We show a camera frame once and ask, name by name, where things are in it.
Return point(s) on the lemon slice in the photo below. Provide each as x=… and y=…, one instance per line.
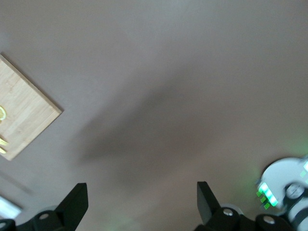
x=2, y=113

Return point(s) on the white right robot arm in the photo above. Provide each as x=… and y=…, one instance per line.
x=276, y=173

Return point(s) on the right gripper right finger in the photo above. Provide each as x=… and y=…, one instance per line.
x=211, y=216

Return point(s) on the bamboo cutting board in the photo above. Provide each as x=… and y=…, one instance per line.
x=26, y=108

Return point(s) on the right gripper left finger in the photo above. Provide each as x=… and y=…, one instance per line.
x=69, y=211

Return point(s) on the yellow plastic fork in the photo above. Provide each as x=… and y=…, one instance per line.
x=4, y=142

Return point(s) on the yellow plastic knife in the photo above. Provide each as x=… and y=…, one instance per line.
x=3, y=150

